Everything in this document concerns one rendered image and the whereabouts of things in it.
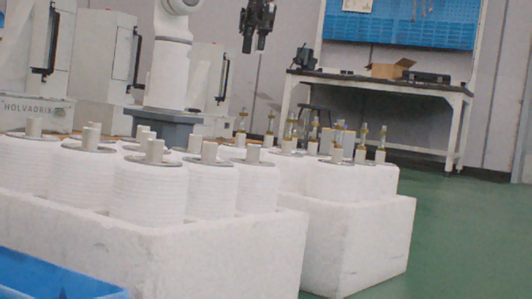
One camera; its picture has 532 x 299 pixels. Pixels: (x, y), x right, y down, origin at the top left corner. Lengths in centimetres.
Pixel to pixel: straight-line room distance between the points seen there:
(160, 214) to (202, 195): 10
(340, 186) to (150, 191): 55
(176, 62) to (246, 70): 548
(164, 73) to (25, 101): 180
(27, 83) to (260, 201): 262
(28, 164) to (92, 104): 296
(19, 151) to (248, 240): 34
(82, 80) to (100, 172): 311
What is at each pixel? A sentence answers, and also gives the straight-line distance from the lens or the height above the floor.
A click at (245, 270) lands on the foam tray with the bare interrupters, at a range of 93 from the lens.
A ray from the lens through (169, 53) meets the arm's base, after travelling 156.
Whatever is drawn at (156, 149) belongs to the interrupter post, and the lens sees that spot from 83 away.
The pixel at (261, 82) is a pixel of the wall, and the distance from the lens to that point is 694.
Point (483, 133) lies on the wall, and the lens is 630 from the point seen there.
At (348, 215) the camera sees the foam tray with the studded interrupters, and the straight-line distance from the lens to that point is 122.
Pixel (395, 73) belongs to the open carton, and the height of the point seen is 84.
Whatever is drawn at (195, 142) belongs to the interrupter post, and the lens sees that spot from 109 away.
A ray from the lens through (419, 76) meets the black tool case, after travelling 580.
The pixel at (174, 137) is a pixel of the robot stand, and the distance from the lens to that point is 154.
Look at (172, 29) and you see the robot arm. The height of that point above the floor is 50.
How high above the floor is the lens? 33
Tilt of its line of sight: 3 degrees down
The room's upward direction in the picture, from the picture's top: 8 degrees clockwise
